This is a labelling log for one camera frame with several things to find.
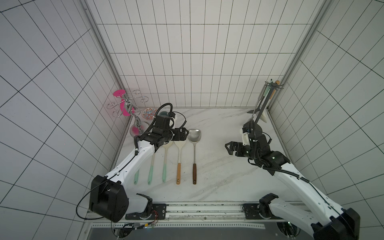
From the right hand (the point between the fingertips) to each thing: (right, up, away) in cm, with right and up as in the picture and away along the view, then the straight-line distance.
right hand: (232, 142), depth 79 cm
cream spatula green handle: (-46, -18, +8) cm, 50 cm away
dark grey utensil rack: (+26, +6, +27) cm, 38 cm away
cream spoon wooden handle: (-30, -4, +18) cm, 35 cm away
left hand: (-29, +4, +3) cm, 29 cm away
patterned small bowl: (-56, +17, +35) cm, 68 cm away
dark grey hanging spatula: (+21, +23, +10) cm, 33 cm away
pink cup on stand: (-66, +29, +11) cm, 73 cm away
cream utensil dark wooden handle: (-20, +1, +22) cm, 30 cm away
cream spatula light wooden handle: (+25, +15, +15) cm, 33 cm away
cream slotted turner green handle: (-39, -5, +18) cm, 43 cm away
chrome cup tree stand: (-60, +21, +6) cm, 64 cm away
